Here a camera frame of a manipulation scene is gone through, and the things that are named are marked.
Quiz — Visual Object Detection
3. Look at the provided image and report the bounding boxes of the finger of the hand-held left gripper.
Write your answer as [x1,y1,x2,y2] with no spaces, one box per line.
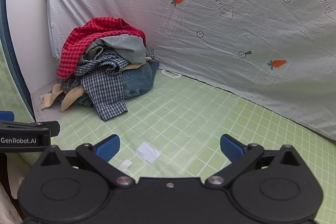
[0,111,15,122]

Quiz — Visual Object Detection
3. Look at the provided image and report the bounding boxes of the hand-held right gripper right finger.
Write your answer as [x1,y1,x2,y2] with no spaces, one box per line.
[205,134,306,189]

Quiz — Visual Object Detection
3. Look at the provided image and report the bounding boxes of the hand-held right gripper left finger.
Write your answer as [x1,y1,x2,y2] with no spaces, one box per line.
[34,134,135,189]

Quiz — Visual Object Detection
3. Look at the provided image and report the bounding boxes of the red checked garment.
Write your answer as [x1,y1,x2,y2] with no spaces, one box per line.
[56,17,147,80]

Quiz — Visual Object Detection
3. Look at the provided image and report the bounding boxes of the large white paper scrap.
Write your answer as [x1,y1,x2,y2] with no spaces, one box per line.
[136,142,161,164]

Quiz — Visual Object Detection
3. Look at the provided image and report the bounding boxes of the blue plaid shirt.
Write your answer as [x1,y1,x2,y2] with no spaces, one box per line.
[60,46,155,121]

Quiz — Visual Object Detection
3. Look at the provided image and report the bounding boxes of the beige garment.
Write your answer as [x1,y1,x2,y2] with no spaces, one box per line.
[41,56,155,112]

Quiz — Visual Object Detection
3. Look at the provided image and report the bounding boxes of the blue denim jeans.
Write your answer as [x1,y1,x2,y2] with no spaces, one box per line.
[76,61,160,108]

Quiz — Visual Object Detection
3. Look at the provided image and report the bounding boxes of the grey garment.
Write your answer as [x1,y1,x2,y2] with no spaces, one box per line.
[80,34,147,67]

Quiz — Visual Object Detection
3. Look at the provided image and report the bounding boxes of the grey carrot print sheet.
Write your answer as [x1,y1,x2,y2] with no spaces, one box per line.
[46,0,336,142]

